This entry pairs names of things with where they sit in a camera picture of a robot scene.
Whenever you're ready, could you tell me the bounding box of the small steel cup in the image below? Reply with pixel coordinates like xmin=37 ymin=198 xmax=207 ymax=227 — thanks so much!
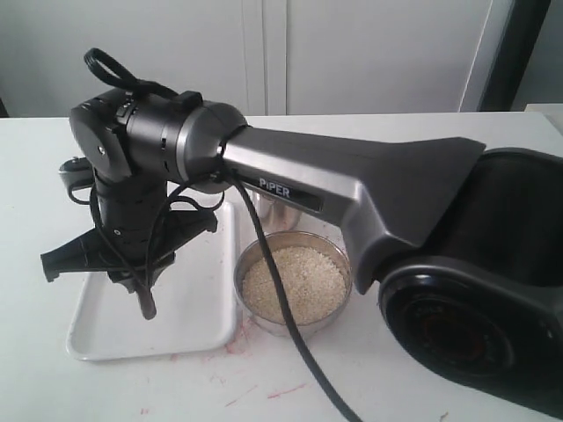
xmin=252 ymin=192 xmax=302 ymax=233

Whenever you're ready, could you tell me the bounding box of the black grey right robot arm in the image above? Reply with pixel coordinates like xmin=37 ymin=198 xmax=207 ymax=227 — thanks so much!
xmin=41 ymin=88 xmax=562 ymax=418

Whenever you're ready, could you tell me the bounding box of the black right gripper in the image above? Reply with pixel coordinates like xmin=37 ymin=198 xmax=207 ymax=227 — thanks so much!
xmin=40 ymin=171 xmax=218 ymax=282

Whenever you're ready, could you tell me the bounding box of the brown wooden spoon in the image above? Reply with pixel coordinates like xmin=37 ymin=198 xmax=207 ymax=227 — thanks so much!
xmin=117 ymin=270 xmax=157 ymax=320

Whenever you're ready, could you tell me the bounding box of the white rectangular tray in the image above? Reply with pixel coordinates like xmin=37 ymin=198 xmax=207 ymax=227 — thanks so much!
xmin=67 ymin=202 xmax=238 ymax=361

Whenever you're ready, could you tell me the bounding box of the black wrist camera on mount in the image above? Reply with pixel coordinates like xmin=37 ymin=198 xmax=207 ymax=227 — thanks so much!
xmin=58 ymin=157 xmax=94 ymax=206

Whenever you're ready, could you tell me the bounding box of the steel bowl with rice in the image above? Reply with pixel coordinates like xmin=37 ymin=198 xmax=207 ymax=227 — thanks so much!
xmin=234 ymin=231 xmax=352 ymax=338

